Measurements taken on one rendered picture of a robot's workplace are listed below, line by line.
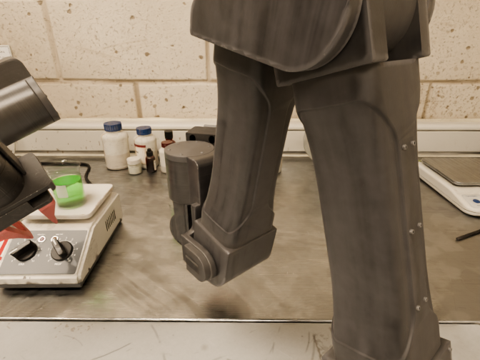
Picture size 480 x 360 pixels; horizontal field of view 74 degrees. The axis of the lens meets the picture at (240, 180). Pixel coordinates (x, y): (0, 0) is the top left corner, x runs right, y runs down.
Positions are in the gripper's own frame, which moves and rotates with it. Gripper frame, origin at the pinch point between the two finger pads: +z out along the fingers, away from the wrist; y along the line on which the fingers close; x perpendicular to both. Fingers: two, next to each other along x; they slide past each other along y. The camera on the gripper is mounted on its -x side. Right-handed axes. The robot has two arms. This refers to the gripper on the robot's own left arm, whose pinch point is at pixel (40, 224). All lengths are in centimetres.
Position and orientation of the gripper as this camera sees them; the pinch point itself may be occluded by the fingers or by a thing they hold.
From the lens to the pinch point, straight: 52.9
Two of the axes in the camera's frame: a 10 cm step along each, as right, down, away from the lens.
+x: 6.6, 6.2, -4.4
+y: -7.5, 5.5, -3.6
